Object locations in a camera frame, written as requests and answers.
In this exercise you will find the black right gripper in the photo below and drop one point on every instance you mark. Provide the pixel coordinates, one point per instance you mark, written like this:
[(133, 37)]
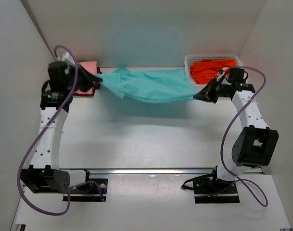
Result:
[(207, 94)]

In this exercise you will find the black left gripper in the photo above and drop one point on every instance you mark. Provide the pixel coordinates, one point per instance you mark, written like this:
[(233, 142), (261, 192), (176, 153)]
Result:
[(92, 80)]

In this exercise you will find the teal t shirt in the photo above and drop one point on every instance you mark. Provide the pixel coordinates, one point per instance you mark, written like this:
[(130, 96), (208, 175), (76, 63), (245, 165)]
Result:
[(155, 86)]

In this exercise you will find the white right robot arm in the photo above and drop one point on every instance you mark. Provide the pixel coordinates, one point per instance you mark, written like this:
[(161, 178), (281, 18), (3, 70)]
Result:
[(255, 144)]

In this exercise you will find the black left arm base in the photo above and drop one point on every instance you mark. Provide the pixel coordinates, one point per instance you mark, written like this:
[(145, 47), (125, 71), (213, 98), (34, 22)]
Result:
[(93, 190)]

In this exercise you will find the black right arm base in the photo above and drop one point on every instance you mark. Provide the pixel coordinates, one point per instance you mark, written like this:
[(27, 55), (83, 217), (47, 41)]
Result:
[(208, 189)]

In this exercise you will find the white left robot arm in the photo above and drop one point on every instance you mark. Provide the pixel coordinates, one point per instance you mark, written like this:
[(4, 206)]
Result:
[(43, 175)]

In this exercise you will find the dark red folded t shirt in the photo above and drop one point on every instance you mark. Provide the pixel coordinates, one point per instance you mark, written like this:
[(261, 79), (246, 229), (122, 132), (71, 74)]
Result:
[(88, 95)]

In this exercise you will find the pink folded t shirt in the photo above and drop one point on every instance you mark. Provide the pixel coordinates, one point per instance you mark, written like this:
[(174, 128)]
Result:
[(90, 66)]

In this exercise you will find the orange t shirt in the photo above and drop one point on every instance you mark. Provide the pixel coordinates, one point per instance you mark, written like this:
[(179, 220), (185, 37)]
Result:
[(203, 71)]

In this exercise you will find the white plastic basket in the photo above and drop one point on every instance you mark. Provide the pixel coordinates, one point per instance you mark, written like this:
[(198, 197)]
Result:
[(192, 58)]

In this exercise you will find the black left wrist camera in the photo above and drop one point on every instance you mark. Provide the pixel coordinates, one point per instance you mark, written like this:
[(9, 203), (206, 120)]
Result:
[(61, 75)]

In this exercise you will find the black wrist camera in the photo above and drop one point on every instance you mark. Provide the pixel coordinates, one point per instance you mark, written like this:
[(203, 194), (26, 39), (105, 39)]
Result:
[(236, 74), (61, 75)]

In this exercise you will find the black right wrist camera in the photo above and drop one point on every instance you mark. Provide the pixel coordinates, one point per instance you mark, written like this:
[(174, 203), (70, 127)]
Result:
[(236, 74)]

